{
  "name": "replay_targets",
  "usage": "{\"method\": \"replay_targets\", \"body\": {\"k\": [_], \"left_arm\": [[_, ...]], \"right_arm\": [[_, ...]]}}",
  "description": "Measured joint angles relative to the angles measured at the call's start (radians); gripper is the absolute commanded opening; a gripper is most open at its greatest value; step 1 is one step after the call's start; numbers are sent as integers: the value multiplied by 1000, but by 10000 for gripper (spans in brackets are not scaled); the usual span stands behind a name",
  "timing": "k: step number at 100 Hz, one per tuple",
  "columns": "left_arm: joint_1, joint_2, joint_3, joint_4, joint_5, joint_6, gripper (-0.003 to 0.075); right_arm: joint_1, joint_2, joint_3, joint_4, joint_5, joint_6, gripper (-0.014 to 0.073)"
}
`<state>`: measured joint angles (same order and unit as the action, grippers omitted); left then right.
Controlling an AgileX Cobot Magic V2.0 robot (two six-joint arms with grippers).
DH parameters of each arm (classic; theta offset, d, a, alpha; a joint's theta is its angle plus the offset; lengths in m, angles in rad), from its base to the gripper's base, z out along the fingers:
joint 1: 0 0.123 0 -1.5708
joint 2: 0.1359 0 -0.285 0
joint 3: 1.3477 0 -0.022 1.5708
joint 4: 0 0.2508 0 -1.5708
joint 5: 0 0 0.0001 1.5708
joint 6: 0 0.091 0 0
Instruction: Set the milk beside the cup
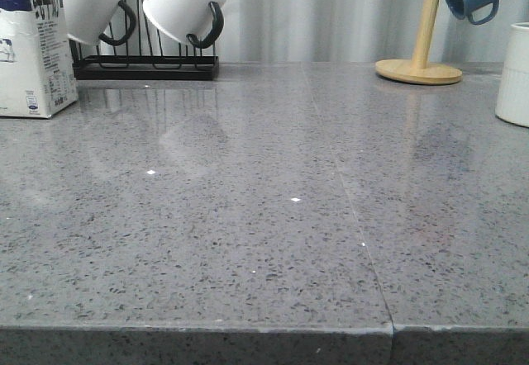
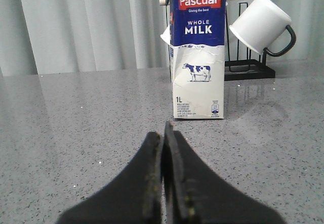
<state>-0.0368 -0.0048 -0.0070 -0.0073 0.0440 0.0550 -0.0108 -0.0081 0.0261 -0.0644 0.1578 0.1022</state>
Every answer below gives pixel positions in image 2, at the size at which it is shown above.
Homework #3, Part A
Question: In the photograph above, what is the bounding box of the white enamel mug black handle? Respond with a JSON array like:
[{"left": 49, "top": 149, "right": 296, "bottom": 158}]
[{"left": 229, "top": 0, "right": 297, "bottom": 57}]

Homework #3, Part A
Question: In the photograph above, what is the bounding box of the black wire mug rack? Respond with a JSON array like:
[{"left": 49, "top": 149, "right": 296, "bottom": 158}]
[{"left": 159, "top": 0, "right": 275, "bottom": 81}]

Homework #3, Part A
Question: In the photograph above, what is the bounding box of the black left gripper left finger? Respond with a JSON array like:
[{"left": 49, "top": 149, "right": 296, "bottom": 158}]
[{"left": 57, "top": 132, "right": 162, "bottom": 223}]

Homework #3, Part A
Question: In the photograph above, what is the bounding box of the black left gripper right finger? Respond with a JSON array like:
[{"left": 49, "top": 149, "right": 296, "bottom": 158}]
[{"left": 164, "top": 122, "right": 285, "bottom": 223}]

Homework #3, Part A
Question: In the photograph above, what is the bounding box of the blue white milk carton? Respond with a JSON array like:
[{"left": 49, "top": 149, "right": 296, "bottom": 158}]
[{"left": 166, "top": 0, "right": 226, "bottom": 119}]

